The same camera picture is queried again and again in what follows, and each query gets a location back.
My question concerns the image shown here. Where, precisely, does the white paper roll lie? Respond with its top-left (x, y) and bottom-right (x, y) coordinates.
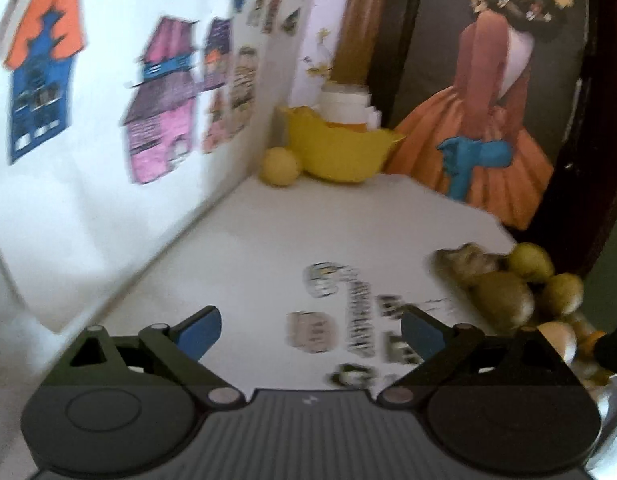
top-left (363, 102), bottom-right (384, 131)

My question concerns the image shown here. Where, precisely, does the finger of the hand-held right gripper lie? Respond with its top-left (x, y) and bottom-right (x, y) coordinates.
top-left (592, 335), bottom-right (617, 377)

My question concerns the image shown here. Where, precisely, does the yellow green mango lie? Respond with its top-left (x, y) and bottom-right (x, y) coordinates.
top-left (505, 241), bottom-right (555, 283)
top-left (541, 272), bottom-right (585, 318)

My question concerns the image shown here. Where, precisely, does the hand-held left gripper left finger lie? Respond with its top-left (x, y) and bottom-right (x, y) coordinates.
top-left (41, 305), bottom-right (246, 409)

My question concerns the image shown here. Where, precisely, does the yellow plastic bowl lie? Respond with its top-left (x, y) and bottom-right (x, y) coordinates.
top-left (281, 105), bottom-right (406, 184)

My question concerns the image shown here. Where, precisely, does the coloured houses drawing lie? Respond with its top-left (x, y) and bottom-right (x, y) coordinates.
top-left (0, 0), bottom-right (314, 336)

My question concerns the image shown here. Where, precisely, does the pale striped pepino melon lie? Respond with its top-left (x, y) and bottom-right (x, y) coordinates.
top-left (535, 321), bottom-right (578, 366)

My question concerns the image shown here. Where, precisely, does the white lidded jar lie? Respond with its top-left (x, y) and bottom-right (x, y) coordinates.
top-left (319, 81), bottom-right (371, 128)

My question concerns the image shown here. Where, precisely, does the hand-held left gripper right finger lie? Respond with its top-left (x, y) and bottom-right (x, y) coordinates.
top-left (377, 306), bottom-right (586, 406)

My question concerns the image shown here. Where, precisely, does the orange dress wall poster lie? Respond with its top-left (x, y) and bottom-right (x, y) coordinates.
top-left (383, 0), bottom-right (589, 231)

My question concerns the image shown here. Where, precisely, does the round yellow fruit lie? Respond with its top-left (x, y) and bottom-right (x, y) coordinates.
top-left (258, 146), bottom-right (303, 187)

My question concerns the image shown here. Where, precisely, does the dried flower sprig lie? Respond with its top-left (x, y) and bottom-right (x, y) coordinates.
top-left (303, 27), bottom-right (334, 83)

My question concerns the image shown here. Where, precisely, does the wooden door frame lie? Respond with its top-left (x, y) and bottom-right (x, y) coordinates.
top-left (333, 0), bottom-right (384, 96)

